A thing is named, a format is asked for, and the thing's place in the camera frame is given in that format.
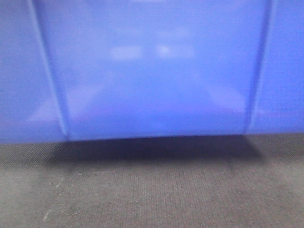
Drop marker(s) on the dark grey conveyor belt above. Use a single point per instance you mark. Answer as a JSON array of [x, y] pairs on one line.
[[254, 181]]

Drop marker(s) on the large blue plastic bin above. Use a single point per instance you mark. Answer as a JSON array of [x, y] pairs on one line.
[[74, 70]]

